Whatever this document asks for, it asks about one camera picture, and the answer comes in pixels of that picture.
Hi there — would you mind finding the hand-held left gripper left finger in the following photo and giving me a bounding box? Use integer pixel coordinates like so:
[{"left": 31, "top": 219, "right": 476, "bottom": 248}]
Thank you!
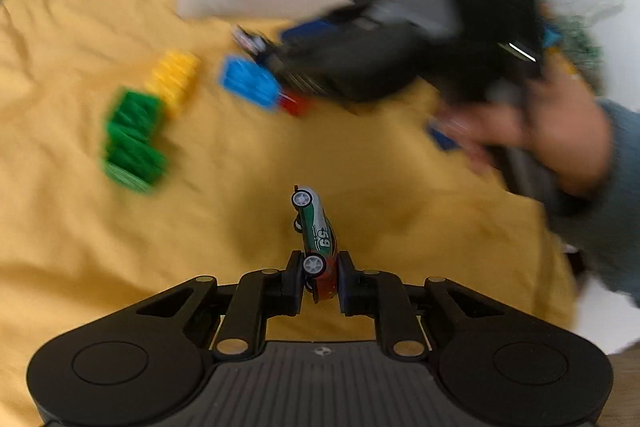
[{"left": 135, "top": 252, "right": 307, "bottom": 356}]

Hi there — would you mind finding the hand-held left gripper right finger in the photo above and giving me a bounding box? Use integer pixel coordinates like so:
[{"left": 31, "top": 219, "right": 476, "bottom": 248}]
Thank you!
[{"left": 337, "top": 251, "right": 501, "bottom": 358}]

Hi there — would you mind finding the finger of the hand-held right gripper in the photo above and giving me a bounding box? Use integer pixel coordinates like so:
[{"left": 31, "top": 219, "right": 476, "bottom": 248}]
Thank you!
[
  {"left": 279, "top": 0, "right": 392, "bottom": 48},
  {"left": 257, "top": 26, "right": 427, "bottom": 102}
]

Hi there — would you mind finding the green white toy car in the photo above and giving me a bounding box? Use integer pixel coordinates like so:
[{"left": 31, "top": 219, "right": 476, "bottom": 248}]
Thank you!
[{"left": 291, "top": 184, "right": 338, "bottom": 303}]

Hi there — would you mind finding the blue building block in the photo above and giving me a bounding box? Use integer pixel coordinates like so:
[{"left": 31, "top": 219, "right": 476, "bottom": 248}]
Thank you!
[{"left": 217, "top": 56, "right": 281, "bottom": 110}]

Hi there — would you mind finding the yellow building block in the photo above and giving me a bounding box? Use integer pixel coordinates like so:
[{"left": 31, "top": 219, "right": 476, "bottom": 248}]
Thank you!
[{"left": 145, "top": 51, "right": 202, "bottom": 118}]

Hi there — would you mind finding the person's right forearm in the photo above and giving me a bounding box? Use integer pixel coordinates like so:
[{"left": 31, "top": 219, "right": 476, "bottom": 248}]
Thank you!
[{"left": 542, "top": 99, "right": 640, "bottom": 295}]

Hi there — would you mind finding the person's right hand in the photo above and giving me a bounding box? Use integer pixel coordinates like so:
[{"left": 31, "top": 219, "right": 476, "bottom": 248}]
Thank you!
[{"left": 432, "top": 67, "right": 613, "bottom": 198}]

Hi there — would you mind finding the red building block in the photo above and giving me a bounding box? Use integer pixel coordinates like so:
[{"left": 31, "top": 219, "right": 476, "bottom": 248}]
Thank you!
[{"left": 277, "top": 89, "right": 311, "bottom": 116}]

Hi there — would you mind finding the small white toy car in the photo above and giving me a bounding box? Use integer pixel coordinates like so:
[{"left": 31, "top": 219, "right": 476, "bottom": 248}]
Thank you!
[{"left": 232, "top": 26, "right": 273, "bottom": 58}]

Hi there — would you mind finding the bag of green pieces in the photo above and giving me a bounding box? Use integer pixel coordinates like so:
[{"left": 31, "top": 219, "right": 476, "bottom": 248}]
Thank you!
[{"left": 542, "top": 0, "right": 626, "bottom": 88}]

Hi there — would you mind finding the small dark blue toy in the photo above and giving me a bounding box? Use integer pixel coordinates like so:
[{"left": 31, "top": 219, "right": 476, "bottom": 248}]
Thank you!
[{"left": 427, "top": 119, "right": 463, "bottom": 152}]

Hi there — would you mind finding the yellow cloth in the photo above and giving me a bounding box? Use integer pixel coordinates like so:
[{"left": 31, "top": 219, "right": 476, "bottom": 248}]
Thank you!
[{"left": 0, "top": 0, "right": 578, "bottom": 427}]

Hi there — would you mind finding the green building block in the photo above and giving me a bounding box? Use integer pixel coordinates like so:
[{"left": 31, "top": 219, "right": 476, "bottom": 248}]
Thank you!
[{"left": 101, "top": 89, "right": 170, "bottom": 195}]

